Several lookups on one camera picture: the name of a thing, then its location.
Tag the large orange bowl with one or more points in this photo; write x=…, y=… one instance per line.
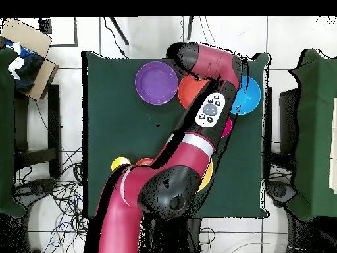
x=206, y=176

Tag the large red bowl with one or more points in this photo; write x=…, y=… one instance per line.
x=189, y=91

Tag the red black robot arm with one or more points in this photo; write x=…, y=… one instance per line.
x=118, y=224

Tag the small red bowl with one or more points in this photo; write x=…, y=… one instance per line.
x=144, y=161

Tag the yellow cup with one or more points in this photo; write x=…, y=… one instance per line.
x=119, y=162

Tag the dark green table cloth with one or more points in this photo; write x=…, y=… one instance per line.
x=118, y=118

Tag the purple bowl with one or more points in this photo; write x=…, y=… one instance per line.
x=156, y=83

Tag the pink bowl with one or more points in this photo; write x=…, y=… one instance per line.
x=227, y=126

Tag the blue bowl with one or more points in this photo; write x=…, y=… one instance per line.
x=250, y=97

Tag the black tripod leg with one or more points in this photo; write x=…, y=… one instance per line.
x=119, y=31
x=189, y=27

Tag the black box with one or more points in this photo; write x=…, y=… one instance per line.
x=288, y=118

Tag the green cloth covered table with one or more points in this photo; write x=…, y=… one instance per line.
x=313, y=131
x=6, y=131

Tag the blue cloth bag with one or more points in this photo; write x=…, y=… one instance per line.
x=29, y=68

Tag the white board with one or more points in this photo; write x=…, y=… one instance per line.
x=334, y=145

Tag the brown cardboard box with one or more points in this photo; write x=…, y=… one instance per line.
x=29, y=37

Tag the black stool frame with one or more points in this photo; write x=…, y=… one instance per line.
x=54, y=118

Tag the black floor frame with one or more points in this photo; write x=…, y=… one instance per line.
x=75, y=31

